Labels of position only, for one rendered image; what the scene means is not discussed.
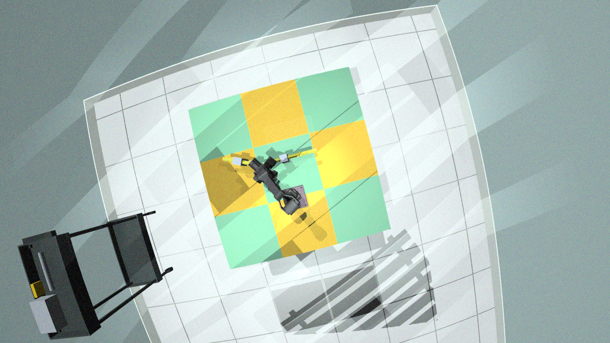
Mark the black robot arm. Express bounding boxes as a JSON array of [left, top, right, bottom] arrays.
[[248, 158, 301, 215]]

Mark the yellow bar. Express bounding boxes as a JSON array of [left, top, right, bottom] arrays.
[[274, 148, 317, 163]]

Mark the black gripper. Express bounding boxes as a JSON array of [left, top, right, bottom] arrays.
[[253, 156, 276, 184]]

